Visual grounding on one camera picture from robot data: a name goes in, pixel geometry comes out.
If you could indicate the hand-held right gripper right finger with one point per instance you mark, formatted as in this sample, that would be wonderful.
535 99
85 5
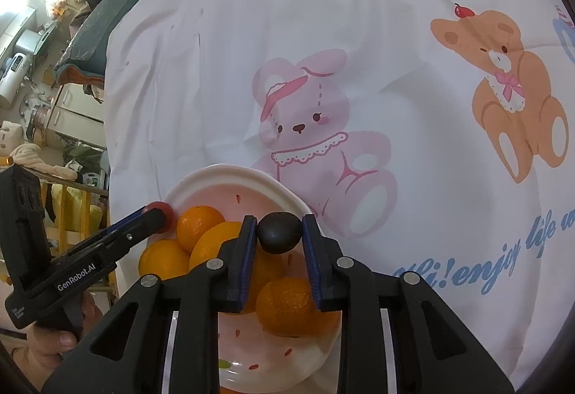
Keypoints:
314 268

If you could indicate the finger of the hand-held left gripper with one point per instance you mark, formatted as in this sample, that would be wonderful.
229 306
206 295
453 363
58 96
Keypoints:
128 221
139 230

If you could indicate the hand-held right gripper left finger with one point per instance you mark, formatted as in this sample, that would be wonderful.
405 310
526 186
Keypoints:
245 268

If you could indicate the large round orange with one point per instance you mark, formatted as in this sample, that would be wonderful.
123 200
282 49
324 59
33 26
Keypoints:
265 272

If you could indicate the red cherry tomato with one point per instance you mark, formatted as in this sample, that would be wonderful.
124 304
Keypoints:
164 209

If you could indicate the small tangerine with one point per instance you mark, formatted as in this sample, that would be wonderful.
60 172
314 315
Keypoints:
200 225
283 304
164 259

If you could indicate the large oval orange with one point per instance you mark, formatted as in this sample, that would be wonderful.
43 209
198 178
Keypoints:
215 243

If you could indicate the dark purple cherry tomato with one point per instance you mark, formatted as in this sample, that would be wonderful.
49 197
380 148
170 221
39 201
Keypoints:
278 232

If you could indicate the pink speckled ceramic plate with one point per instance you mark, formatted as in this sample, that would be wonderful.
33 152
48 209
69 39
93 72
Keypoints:
269 192

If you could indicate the person's left hand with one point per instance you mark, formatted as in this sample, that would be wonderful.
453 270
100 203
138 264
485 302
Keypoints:
54 344

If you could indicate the yellow metal rack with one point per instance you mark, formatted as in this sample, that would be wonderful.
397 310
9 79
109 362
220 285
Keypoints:
85 232

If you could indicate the beige towel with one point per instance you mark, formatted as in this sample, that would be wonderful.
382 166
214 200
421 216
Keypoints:
40 160

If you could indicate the white kitchen cabinets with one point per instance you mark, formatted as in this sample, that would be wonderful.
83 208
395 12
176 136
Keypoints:
76 111

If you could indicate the white water heater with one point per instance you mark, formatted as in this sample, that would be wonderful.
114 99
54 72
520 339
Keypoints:
12 79

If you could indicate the teal padded cushion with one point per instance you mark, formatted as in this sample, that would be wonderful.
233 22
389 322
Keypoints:
103 25

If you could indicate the hanging plastic bag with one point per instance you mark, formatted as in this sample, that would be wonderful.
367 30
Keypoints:
58 8

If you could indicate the white cartoon printed blanket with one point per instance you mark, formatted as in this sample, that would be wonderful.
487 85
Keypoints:
359 16

